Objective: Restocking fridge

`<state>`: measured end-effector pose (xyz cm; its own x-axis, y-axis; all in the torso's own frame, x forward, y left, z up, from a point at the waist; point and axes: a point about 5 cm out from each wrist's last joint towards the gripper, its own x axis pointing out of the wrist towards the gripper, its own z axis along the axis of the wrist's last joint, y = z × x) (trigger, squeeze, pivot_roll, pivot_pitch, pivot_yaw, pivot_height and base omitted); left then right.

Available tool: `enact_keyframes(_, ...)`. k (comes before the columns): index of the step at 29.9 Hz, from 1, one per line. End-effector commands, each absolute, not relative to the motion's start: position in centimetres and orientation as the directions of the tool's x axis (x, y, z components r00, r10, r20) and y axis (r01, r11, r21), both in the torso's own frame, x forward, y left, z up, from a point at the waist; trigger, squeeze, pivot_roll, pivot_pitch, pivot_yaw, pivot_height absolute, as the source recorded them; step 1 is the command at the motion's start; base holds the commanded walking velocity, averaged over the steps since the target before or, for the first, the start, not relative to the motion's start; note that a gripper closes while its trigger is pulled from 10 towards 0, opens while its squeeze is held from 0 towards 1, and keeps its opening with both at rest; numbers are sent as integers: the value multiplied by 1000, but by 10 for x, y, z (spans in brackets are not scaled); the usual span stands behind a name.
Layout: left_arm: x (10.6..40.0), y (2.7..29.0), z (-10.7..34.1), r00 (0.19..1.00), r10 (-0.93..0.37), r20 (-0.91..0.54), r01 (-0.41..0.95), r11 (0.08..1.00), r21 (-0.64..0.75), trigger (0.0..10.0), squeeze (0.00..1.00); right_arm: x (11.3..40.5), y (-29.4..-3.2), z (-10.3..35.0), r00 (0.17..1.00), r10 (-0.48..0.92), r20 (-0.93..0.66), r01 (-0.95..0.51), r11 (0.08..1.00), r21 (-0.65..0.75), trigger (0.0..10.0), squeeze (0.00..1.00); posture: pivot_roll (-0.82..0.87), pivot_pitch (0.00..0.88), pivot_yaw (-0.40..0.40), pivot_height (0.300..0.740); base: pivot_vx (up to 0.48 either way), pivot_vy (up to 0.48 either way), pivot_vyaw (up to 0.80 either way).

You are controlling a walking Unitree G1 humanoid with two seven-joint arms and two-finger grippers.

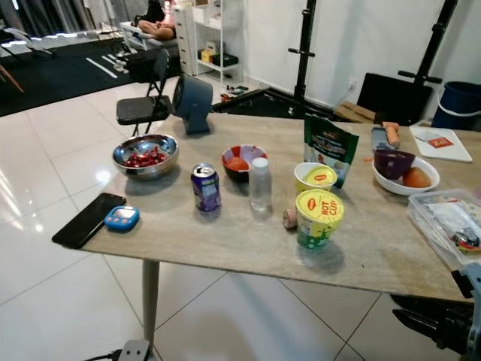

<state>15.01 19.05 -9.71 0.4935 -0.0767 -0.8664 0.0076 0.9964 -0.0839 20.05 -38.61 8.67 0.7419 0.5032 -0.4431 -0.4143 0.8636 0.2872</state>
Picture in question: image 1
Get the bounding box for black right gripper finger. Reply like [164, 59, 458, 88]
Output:
[391, 295, 468, 324]
[404, 316, 470, 354]

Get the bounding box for clear plastic food container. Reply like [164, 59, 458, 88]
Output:
[407, 190, 481, 270]

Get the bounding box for clear bottle with white cap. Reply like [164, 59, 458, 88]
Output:
[249, 157, 274, 213]

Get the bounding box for oval white bowl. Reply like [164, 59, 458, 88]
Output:
[372, 156, 440, 196]

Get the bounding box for orange fruit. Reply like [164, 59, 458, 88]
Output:
[401, 167, 433, 189]

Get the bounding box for black phone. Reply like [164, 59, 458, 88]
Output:
[52, 193, 126, 250]

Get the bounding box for yellow green hot cup noodles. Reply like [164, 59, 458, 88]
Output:
[295, 189, 345, 250]

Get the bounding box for white cutting board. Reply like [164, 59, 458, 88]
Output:
[410, 126, 476, 162]

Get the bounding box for red packet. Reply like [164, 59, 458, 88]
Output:
[427, 136, 455, 149]

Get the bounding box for small yellow noodle cup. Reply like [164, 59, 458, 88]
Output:
[294, 162, 339, 195]

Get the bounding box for orange carrot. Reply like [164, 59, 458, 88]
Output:
[383, 122, 401, 149]

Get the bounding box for blue digital timer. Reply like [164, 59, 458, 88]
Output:
[104, 206, 141, 231]

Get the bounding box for dark green food pouch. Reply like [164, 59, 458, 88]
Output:
[304, 114, 360, 189]

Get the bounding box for dark blue bucket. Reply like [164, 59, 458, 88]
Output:
[431, 81, 481, 131]

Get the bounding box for brown cardboard box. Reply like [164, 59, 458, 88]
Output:
[334, 102, 377, 124]

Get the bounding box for black flat case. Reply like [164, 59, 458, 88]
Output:
[357, 72, 435, 126]

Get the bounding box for beige table with tapered legs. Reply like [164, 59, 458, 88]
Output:
[53, 111, 481, 343]

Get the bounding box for steel bowl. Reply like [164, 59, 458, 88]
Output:
[112, 134, 180, 181]

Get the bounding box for red cherries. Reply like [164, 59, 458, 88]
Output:
[123, 147, 166, 168]

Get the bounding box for red and white bowl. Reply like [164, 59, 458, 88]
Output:
[221, 144, 268, 183]

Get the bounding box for red tomato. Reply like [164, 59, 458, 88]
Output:
[226, 156, 250, 172]

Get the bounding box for black gym floor mat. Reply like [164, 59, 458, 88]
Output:
[0, 34, 144, 117]

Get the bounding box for purple drink can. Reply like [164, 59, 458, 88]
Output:
[191, 162, 222, 213]

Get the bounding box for black folding chair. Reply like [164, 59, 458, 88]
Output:
[116, 49, 172, 138]

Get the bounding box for slanted black stand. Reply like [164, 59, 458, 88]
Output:
[398, 0, 459, 85]

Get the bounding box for upright black stand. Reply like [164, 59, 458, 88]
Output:
[287, 0, 318, 102]

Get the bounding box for grey blue table fan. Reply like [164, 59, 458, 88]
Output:
[171, 74, 213, 135]

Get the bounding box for white shelf unit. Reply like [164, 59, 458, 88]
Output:
[171, 0, 245, 83]

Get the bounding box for lying person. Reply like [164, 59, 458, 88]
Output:
[135, 0, 175, 40]

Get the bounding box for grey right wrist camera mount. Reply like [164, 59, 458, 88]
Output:
[464, 263, 481, 354]

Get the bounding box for grey power strip with cable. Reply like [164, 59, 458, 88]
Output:
[84, 340, 153, 361]

